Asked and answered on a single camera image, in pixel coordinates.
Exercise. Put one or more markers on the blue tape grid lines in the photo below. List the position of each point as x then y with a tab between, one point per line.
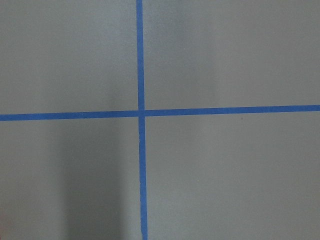
141	113

